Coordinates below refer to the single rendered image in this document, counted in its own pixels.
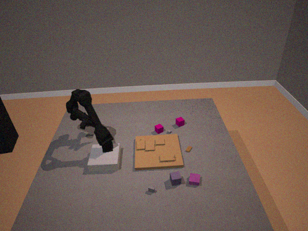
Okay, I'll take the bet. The tan wooden puzzle board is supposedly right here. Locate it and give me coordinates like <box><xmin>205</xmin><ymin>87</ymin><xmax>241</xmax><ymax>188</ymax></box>
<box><xmin>135</xmin><ymin>134</ymin><xmax>183</xmax><ymax>170</ymax></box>

